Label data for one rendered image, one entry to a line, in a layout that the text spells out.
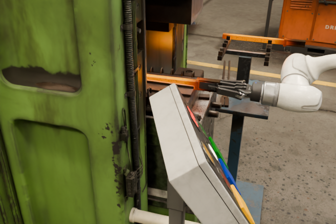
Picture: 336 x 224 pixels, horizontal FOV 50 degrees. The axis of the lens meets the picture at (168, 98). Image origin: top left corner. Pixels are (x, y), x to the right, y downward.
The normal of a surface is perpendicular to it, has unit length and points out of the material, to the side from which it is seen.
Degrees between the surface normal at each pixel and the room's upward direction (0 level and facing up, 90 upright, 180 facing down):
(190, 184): 90
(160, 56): 90
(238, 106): 0
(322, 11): 90
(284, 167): 0
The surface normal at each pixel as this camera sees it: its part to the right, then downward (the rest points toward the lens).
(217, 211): 0.15, 0.46
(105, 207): -0.28, 0.44
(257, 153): 0.01, -0.88
